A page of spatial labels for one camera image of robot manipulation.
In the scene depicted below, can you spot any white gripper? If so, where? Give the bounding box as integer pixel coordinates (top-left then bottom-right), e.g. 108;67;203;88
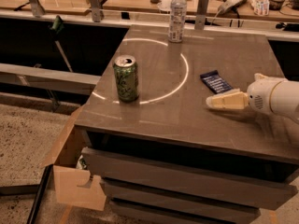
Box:
206;73;284;114

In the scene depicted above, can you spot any blue rxbar blueberry bar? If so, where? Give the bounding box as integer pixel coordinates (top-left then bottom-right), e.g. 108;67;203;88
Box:
200;70;233;94

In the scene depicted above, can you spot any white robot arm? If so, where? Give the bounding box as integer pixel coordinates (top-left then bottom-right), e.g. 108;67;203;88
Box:
206;73;299;123

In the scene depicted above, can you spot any clear plastic water bottle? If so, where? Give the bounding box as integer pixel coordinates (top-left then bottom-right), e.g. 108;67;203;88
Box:
168;0;187;43

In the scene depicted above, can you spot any white patterned package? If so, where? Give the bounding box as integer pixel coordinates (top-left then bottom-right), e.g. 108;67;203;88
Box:
251;0;269;16

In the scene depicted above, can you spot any grey handheld device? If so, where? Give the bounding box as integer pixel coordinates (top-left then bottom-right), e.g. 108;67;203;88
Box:
218;0;248;15

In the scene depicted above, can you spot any black mesh cup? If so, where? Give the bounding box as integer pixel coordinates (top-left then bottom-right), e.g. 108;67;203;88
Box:
269;0;285;10

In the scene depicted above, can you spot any grey drawer cabinet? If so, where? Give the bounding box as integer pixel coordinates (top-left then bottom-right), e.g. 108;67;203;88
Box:
76;26;299;224

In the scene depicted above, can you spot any green soda can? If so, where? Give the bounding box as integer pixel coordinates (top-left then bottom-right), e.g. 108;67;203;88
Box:
113;55;139;102

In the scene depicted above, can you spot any brown cardboard box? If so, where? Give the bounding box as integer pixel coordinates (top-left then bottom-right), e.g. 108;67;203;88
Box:
42;107;107;211

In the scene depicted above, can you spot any metal bracket right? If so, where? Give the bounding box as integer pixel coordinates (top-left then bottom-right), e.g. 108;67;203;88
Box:
194;0;209;30

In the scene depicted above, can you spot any metal bracket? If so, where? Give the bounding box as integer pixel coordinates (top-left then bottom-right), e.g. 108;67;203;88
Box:
29;0;45;18
90;0;103;22
194;0;209;30

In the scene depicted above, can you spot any metal bracket middle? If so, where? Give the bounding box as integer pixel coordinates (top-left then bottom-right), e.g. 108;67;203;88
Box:
90;0;103;22

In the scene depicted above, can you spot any green handled tool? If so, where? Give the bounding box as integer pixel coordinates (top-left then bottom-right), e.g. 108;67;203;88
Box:
50;15;74;73

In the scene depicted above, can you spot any metal bracket left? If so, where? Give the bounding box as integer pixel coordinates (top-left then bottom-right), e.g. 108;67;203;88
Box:
29;0;45;18

